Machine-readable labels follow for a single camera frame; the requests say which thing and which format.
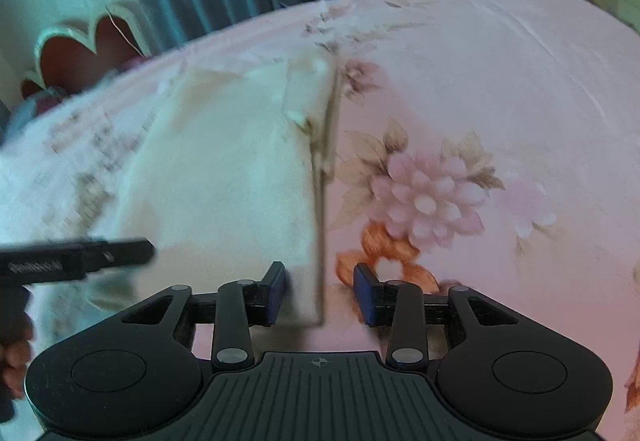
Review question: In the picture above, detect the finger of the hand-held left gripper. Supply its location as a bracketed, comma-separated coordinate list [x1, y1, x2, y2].
[82, 237, 157, 274]

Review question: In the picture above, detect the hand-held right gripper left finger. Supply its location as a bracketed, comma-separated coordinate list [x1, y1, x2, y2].
[121, 261, 290, 372]

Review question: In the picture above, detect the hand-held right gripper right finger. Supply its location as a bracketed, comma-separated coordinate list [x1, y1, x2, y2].
[352, 262, 521, 369]

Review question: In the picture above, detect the small white cloth garment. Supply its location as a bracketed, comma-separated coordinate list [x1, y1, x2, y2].
[102, 52, 346, 328]

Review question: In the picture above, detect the person's left hand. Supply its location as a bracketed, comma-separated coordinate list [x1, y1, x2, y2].
[0, 311, 35, 399]

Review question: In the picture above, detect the pink floral bed sheet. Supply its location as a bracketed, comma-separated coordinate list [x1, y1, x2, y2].
[0, 0, 640, 441]

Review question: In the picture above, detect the red headboard with cream trim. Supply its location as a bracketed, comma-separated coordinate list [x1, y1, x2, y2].
[20, 1, 153, 99]

